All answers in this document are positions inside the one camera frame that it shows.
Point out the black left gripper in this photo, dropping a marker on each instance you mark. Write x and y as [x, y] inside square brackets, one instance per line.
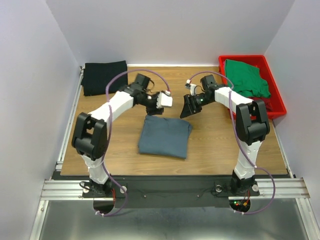
[152, 108]

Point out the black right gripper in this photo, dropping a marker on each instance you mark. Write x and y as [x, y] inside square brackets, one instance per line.
[190, 105]

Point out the blue-grey t-shirt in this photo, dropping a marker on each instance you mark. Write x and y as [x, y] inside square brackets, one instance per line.
[163, 136]

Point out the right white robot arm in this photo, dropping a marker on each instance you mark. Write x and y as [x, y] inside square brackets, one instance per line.
[250, 125]

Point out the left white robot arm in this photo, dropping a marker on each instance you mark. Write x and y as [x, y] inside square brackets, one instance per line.
[92, 132]

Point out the green t-shirt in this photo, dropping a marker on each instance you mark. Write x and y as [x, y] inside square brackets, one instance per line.
[246, 79]

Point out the black folded t-shirt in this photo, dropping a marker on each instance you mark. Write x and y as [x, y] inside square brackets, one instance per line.
[96, 76]

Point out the dark red t-shirt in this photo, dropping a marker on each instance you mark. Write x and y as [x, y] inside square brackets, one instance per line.
[268, 104]

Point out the red plastic bin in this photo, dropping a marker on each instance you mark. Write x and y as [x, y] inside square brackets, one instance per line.
[260, 62]

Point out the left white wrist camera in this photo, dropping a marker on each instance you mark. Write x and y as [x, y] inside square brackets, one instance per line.
[164, 100]

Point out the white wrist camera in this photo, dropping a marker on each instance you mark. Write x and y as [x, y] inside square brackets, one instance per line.
[164, 100]
[191, 87]

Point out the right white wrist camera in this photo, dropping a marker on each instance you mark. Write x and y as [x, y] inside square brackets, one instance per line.
[191, 87]

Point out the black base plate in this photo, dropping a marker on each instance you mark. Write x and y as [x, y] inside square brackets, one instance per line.
[175, 191]

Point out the aluminium frame rail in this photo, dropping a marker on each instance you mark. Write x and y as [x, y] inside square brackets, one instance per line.
[285, 188]

